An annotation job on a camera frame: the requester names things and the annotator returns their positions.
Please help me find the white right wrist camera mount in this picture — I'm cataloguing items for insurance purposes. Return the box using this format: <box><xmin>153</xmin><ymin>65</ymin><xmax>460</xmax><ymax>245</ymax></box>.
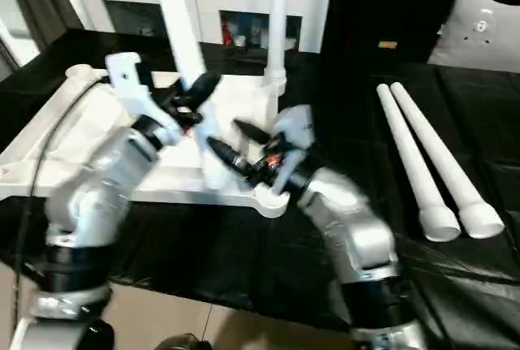
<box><xmin>271</xmin><ymin>105</ymin><xmax>319</xmax><ymax>197</ymax></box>

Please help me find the white plastic table leg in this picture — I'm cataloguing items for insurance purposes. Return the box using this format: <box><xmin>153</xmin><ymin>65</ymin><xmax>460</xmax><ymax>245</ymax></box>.
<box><xmin>390</xmin><ymin>80</ymin><xmax>506</xmax><ymax>239</ymax></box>
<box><xmin>149</xmin><ymin>0</ymin><xmax>236</xmax><ymax>192</ymax></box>
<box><xmin>264</xmin><ymin>0</ymin><xmax>291</xmax><ymax>97</ymax></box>
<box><xmin>375</xmin><ymin>82</ymin><xmax>463</xmax><ymax>244</ymax></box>

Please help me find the grey cushion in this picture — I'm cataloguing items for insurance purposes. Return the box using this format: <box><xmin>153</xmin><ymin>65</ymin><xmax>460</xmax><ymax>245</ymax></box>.
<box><xmin>427</xmin><ymin>0</ymin><xmax>520</xmax><ymax>71</ymax></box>

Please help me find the white glass-door cabinet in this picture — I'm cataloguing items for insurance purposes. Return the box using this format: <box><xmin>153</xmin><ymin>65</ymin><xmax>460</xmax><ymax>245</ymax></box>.
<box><xmin>69</xmin><ymin>0</ymin><xmax>334</xmax><ymax>54</ymax></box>

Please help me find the white plastic table top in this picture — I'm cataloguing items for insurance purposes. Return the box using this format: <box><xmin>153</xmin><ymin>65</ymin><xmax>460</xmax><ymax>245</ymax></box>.
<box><xmin>0</xmin><ymin>63</ymin><xmax>298</xmax><ymax>221</ymax></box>

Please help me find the black furniture with yellow label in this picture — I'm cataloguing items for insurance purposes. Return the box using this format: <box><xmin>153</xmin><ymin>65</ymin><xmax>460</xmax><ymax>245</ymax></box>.
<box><xmin>325</xmin><ymin>0</ymin><xmax>472</xmax><ymax>67</ymax></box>

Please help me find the black work mat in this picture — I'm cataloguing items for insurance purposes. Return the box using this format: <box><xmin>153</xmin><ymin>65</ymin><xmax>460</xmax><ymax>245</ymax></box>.
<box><xmin>0</xmin><ymin>29</ymin><xmax>520</xmax><ymax>343</ymax></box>

